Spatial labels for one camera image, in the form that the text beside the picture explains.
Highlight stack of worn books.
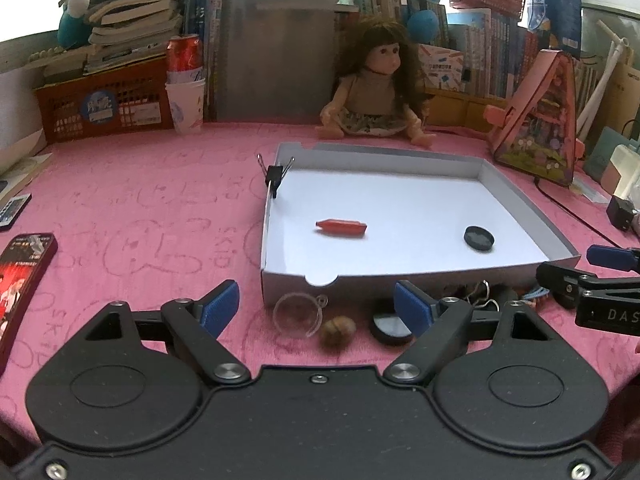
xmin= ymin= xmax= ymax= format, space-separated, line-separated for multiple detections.
xmin=82 ymin=0 xmax=186 ymax=76

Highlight row of upright books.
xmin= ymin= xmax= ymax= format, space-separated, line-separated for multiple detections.
xmin=340 ymin=0 xmax=543 ymax=101

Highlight blue white plush toy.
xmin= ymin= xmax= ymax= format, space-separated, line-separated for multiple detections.
xmin=56 ymin=0 xmax=96 ymax=51

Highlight blue cardboard box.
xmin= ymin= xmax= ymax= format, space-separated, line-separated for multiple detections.
xmin=522 ymin=0 xmax=583 ymax=56

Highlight upright blue books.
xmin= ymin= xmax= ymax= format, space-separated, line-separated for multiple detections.
xmin=182 ymin=0 xmax=223 ymax=121

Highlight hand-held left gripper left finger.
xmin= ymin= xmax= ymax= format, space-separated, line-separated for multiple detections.
xmin=82 ymin=280 xmax=252 ymax=387

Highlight flat paper book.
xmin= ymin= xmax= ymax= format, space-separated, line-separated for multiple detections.
xmin=0 ymin=152 xmax=53 ymax=203

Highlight black power adapter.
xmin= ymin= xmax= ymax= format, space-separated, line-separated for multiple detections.
xmin=606 ymin=195 xmax=638 ymax=232

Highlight white cardboard tray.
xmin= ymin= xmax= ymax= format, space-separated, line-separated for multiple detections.
xmin=260 ymin=141 xmax=582 ymax=307

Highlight long-haired doll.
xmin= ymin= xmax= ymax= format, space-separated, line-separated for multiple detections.
xmin=315 ymin=14 xmax=436 ymax=148

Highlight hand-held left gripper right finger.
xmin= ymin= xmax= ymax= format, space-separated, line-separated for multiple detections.
xmin=384 ymin=280 xmax=551 ymax=387

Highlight blue plush ball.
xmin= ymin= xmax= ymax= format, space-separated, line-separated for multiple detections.
xmin=406 ymin=10 xmax=440 ymax=43

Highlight yellow wooden shelf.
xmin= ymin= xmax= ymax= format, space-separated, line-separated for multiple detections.
xmin=425 ymin=87 xmax=508 ymax=135

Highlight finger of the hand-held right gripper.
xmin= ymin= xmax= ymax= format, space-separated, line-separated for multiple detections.
xmin=586 ymin=245 xmax=640 ymax=272
xmin=536 ymin=261 xmax=640 ymax=311

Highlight white colourful printed box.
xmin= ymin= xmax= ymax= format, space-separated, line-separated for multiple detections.
xmin=417 ymin=42 xmax=467 ymax=93

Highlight black cable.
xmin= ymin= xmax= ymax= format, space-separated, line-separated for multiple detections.
xmin=532 ymin=175 xmax=626 ymax=251

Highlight red black card box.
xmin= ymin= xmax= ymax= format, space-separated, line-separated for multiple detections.
xmin=0 ymin=232 xmax=58 ymax=376

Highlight brown walnut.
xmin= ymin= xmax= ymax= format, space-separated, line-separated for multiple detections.
xmin=321 ymin=315 xmax=358 ymax=347

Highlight pink toy house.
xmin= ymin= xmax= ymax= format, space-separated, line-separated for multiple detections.
xmin=484 ymin=49 xmax=586 ymax=188

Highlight clear plastic half sphere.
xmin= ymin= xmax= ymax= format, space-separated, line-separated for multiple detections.
xmin=273 ymin=293 xmax=329 ymax=339

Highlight red soda can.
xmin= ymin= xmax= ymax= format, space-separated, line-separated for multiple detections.
xmin=165 ymin=34 xmax=205 ymax=86

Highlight teal book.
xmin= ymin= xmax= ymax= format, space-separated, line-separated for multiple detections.
xmin=585 ymin=126 xmax=623 ymax=181

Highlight orange plastic basket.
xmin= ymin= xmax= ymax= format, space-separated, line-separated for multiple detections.
xmin=34 ymin=55 xmax=176 ymax=145

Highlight white pink box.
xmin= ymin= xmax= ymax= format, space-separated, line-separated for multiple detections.
xmin=602 ymin=144 xmax=640 ymax=201

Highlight pink printed tablecloth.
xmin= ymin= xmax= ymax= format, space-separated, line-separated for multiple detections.
xmin=0 ymin=119 xmax=640 ymax=480

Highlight red crayon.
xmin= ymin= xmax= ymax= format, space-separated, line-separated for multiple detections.
xmin=315 ymin=218 xmax=368 ymax=237

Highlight black binder clip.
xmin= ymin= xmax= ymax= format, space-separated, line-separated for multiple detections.
xmin=256 ymin=154 xmax=297 ymax=200
xmin=442 ymin=280 xmax=501 ymax=311

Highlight white pipe stand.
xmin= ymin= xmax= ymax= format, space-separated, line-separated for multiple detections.
xmin=575 ymin=20 xmax=628 ymax=141

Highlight calculator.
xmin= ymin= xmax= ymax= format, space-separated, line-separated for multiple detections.
xmin=0 ymin=192 xmax=32 ymax=232

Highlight white paper cup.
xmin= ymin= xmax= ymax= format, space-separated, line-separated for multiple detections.
xmin=165 ymin=78 xmax=207 ymax=136

